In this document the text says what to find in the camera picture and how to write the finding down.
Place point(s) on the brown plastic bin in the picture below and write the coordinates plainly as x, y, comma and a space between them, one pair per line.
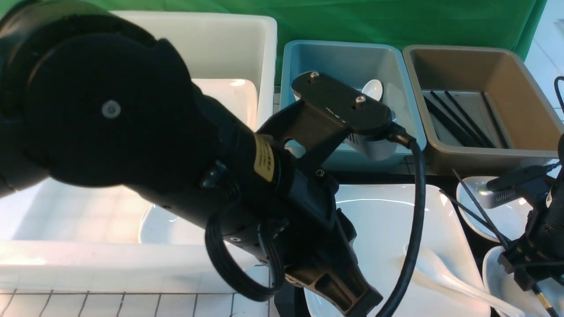
530, 124

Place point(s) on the black chopstick gold tip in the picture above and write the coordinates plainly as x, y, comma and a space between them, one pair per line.
505, 244

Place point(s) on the large white square plate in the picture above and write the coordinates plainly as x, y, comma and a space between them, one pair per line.
382, 216

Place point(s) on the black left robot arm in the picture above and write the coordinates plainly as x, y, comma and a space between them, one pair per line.
95, 101

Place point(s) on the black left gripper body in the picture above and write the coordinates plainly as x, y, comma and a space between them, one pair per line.
308, 242

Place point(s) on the black serving tray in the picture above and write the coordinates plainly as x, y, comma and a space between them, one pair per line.
290, 302

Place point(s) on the black chopstick long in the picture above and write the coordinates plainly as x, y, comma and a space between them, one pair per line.
467, 210

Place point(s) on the white ceramic soup spoon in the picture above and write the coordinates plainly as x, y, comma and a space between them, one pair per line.
433, 268

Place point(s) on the top stacked white plate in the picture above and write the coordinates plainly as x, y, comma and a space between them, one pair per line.
239, 96

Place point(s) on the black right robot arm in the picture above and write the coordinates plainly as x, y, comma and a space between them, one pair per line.
547, 214

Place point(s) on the black chopstick in bin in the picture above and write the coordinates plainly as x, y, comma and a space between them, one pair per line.
494, 120
450, 110
457, 132
473, 124

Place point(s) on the teal plastic bin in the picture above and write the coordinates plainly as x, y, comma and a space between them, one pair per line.
355, 64

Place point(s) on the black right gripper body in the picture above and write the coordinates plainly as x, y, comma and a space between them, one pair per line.
533, 259

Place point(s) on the large white plastic tub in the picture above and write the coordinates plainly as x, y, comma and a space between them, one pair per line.
59, 237

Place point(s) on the white bowl in tub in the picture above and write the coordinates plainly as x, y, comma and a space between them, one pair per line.
163, 227

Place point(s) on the white spoon top right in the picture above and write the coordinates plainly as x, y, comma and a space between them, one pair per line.
373, 89

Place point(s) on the green cloth backdrop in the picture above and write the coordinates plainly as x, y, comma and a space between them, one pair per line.
506, 24

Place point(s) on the white small bowl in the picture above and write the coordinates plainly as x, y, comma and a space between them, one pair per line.
502, 286
510, 218

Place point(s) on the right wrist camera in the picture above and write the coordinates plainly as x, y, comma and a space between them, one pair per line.
506, 189

